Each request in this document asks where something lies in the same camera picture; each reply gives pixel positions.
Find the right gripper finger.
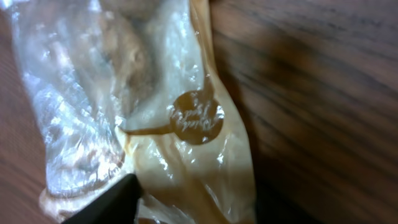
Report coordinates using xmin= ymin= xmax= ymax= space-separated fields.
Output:
xmin=62 ymin=174 xmax=142 ymax=224

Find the beige plastic pouch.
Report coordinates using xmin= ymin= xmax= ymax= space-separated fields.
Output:
xmin=1 ymin=0 xmax=256 ymax=224

